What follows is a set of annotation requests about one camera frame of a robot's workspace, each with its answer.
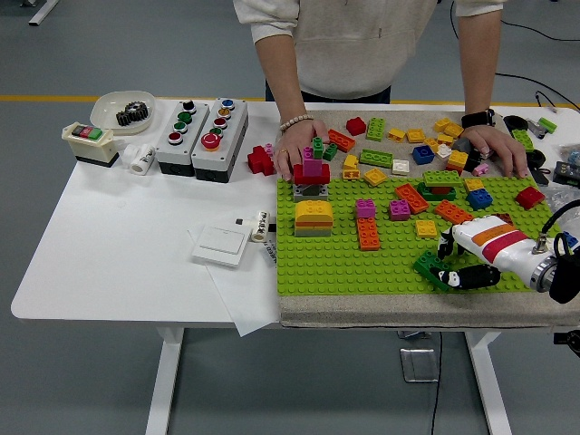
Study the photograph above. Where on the black table height controller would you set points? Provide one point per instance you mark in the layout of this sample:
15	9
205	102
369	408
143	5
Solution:
566	339

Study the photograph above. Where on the clear plastic bag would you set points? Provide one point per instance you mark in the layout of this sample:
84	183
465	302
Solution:
562	199

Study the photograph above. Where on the white wall switch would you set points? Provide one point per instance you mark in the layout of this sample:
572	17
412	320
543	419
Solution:
222	244

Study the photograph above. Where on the grey base brick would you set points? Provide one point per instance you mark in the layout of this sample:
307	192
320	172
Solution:
299	195

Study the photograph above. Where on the tall pink brick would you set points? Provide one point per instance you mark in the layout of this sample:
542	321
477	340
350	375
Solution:
312	167

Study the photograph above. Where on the small green brick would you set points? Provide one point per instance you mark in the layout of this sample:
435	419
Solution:
331	152

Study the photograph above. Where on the yellow sloped brick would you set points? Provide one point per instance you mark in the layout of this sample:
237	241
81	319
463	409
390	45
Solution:
351	161

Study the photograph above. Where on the small yellow brick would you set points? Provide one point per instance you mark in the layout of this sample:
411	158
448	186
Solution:
442	124
396	135
432	144
445	140
454	131

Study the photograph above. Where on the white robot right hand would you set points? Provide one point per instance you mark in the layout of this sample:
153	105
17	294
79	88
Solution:
498	244

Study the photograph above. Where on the white printed label strip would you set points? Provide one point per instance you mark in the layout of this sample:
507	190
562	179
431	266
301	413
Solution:
268	253

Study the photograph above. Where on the yellow domed brick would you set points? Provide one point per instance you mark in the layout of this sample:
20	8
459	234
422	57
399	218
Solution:
312	209

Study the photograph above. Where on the white plastic bowl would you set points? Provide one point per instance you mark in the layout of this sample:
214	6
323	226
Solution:
106	109

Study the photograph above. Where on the dark green arch brick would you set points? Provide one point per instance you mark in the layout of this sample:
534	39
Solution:
426	194

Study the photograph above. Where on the thin orange brick layer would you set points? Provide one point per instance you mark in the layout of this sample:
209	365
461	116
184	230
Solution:
312	223

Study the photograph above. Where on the lime two-by-four brick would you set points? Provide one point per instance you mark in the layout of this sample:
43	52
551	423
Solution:
376	128
441	178

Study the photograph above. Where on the small grey device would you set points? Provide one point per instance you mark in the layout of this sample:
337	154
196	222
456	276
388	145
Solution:
537	128

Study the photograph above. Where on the person's left hand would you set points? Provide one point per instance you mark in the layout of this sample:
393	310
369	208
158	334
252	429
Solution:
494	145

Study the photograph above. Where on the person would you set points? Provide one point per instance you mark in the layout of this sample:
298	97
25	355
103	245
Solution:
353	45

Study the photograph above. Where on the lime two-by-four plate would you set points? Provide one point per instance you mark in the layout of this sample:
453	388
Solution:
376	157

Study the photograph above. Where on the white paper sheet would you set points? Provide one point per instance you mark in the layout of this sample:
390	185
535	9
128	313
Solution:
244	299

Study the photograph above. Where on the grey four-button control box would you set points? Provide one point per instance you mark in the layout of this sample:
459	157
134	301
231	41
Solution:
174	154

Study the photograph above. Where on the small white brick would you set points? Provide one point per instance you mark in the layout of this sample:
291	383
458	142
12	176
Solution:
444	151

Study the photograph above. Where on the black wrist watch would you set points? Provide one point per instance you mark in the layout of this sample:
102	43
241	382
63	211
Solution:
476	120

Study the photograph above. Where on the small lime brick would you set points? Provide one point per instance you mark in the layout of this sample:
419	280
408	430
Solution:
547	124

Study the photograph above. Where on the black button device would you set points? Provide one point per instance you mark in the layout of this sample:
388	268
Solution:
566	171

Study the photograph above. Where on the dark green two-by-four brick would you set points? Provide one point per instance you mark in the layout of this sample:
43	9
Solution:
426	265

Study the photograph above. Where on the small red-brown brick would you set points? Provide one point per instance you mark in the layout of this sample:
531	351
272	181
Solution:
441	190

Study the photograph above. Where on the yellow printed brick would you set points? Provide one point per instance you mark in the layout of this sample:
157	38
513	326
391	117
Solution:
352	173

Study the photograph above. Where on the brown two-by-two brick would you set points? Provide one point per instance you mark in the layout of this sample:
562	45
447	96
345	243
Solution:
503	219

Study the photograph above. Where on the grey rounded brick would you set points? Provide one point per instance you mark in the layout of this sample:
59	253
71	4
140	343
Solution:
461	146

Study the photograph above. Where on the yellow two-by-two brick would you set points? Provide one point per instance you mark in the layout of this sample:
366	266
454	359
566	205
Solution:
457	158

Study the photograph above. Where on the red arch brick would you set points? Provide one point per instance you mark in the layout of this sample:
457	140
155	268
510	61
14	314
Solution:
324	174

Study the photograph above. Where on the magenta two-by-two brick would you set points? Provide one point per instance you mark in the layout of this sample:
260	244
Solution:
399	210

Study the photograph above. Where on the green studded baseplate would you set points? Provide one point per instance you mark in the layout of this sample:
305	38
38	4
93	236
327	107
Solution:
317	272

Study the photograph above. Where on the yellow two-by-two plate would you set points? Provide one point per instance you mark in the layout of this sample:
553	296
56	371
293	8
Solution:
375	177
473	184
426	229
415	135

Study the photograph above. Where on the red sloped two-by-two brick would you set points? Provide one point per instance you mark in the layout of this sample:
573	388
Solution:
530	198

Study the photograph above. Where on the plastic bag with blue parts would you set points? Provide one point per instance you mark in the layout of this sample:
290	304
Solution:
572	154

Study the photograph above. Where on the tall green narrow brick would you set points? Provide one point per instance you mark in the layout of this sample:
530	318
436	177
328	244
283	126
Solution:
318	147

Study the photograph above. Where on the person's right hand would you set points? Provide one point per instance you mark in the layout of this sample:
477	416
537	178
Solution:
299	145

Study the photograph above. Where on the person's right forearm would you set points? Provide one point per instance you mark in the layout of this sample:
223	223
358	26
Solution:
283	81

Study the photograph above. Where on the grey-brown cushion mat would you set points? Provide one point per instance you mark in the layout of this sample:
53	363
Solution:
340	312

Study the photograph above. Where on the small pink brick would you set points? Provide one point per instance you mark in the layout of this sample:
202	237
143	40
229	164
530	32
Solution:
269	148
481	170

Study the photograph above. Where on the white background table foot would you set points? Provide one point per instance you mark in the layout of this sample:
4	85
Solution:
43	11

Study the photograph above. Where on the red brick under yellow brick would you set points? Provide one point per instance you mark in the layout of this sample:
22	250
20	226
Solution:
452	170

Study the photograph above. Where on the white table leg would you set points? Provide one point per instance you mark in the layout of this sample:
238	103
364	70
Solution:
489	385
165	385

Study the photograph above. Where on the grey-olive brick layer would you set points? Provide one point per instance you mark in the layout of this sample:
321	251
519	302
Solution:
312	233

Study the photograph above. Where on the pink two-by-two brick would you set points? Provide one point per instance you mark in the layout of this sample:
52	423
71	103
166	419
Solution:
365	209

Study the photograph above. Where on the black brick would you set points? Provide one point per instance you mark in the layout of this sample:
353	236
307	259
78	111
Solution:
472	162

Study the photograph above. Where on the person's left forearm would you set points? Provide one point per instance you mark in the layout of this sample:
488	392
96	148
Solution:
478	68

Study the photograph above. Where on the small blue brick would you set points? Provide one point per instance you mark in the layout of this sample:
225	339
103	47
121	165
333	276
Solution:
570	239

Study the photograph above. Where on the orange two-by-four brick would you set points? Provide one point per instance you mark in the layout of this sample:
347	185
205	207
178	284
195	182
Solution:
342	140
368	234
451	210
411	198

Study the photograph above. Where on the cream red-green switch box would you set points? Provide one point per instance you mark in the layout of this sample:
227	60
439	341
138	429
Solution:
90	145

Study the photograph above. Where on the labelled white pipe fitting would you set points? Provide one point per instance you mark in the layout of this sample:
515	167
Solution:
260	224

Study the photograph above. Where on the black metal gear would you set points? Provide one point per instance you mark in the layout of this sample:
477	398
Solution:
131	115

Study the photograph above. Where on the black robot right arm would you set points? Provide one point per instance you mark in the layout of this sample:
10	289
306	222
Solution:
566	281

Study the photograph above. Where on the grey emergency-stop control box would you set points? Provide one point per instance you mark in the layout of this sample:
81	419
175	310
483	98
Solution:
213	161

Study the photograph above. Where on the metal floor socket box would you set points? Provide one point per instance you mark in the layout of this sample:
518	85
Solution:
419	364

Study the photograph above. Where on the red cross-shaped brick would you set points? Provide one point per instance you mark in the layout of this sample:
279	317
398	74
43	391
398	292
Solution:
259	161

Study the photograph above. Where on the blue two-by-two brick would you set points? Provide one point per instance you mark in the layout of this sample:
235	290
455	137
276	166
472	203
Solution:
423	154
479	199

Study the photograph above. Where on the white two-by-two plate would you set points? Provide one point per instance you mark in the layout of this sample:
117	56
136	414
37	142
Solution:
401	167

